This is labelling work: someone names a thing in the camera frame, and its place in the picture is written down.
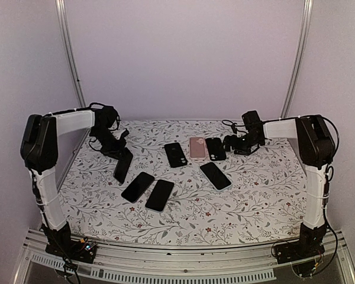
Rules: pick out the aluminium frame post right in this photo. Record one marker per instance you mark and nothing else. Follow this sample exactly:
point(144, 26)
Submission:
point(300, 50)

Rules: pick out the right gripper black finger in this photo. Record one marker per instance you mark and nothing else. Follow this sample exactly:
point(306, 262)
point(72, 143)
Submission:
point(228, 139)
point(227, 146)

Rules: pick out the dark purple phone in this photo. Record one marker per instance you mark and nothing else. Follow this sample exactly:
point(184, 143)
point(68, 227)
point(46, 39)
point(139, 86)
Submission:
point(215, 176)

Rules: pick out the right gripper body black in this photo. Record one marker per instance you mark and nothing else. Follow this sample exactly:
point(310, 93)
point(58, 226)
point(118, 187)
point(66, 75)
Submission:
point(244, 145)

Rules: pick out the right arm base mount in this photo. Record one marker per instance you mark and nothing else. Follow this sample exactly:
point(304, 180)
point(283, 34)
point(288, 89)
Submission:
point(291, 251)

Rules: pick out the aluminium frame post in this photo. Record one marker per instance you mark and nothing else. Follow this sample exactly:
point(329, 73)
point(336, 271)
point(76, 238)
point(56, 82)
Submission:
point(68, 48)
point(300, 50)

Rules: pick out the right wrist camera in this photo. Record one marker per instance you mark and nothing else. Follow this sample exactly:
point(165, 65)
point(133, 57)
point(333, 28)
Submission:
point(252, 121)

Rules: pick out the floral table mat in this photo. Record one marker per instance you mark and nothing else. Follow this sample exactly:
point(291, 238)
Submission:
point(266, 201)

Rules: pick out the pink phone case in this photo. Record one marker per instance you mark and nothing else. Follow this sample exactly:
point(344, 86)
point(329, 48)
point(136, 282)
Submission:
point(197, 148)

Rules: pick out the black phone case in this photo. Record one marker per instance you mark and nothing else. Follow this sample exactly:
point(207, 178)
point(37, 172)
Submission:
point(175, 155)
point(215, 149)

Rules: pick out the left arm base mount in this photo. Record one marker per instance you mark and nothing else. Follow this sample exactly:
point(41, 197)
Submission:
point(80, 250)

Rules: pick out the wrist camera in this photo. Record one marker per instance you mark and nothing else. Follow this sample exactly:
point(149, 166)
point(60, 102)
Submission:
point(252, 121)
point(109, 118)

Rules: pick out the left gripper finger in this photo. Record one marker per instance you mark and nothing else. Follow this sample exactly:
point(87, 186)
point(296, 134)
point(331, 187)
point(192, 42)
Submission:
point(120, 134)
point(115, 154)

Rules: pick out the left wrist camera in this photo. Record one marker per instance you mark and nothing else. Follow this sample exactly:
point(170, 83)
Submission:
point(109, 118)

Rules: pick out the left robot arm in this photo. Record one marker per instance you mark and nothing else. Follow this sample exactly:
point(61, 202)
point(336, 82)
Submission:
point(39, 151)

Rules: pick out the aluminium frame post left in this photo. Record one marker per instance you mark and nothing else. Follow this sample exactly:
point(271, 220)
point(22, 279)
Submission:
point(68, 48)

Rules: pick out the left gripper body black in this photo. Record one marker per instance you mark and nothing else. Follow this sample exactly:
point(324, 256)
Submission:
point(109, 143)

